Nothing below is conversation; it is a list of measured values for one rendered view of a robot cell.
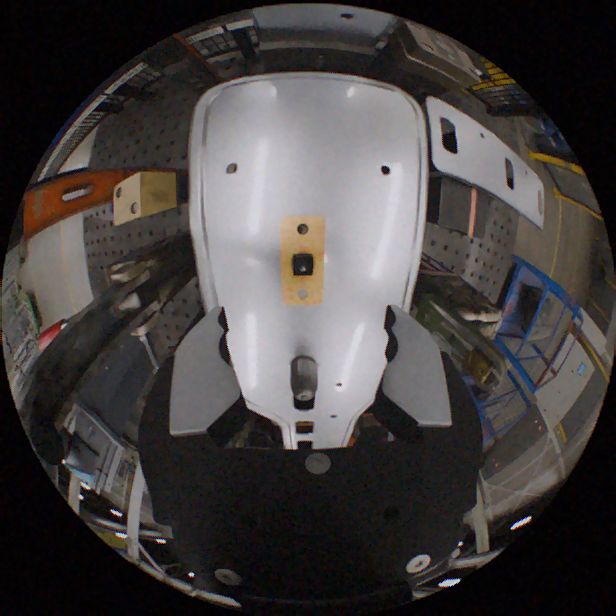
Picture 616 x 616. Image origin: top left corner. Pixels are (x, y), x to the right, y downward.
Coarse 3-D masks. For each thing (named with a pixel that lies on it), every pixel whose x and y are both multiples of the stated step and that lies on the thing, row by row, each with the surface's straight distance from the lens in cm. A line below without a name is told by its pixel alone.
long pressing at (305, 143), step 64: (192, 128) 22; (256, 128) 20; (320, 128) 19; (384, 128) 21; (192, 192) 20; (256, 192) 18; (320, 192) 18; (384, 192) 19; (256, 256) 19; (384, 256) 20; (256, 320) 22; (320, 320) 22; (256, 384) 29; (320, 384) 28; (320, 448) 49
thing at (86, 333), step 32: (128, 288) 17; (96, 320) 17; (128, 320) 18; (64, 352) 15; (96, 352) 17; (32, 384) 15; (64, 384) 17; (32, 416) 14; (64, 416) 16; (64, 448) 14
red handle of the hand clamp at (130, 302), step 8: (136, 288) 19; (128, 296) 18; (136, 296) 18; (120, 304) 19; (128, 304) 19; (136, 304) 18; (120, 312) 19; (64, 320) 23; (48, 328) 25; (56, 328) 23; (40, 336) 26; (48, 336) 24; (40, 344) 26; (48, 344) 25
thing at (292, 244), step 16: (288, 224) 18; (320, 224) 18; (288, 240) 18; (304, 240) 18; (320, 240) 18; (288, 256) 19; (304, 256) 18; (320, 256) 19; (288, 272) 19; (304, 272) 18; (320, 272) 19; (288, 288) 20; (304, 288) 20; (320, 288) 20; (288, 304) 20; (304, 304) 20
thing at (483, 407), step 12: (468, 384) 263; (516, 384) 320; (480, 396) 287; (504, 396) 273; (480, 408) 223; (492, 408) 279; (504, 408) 323; (528, 408) 308; (492, 420) 352; (516, 420) 264; (492, 432) 217; (492, 444) 340
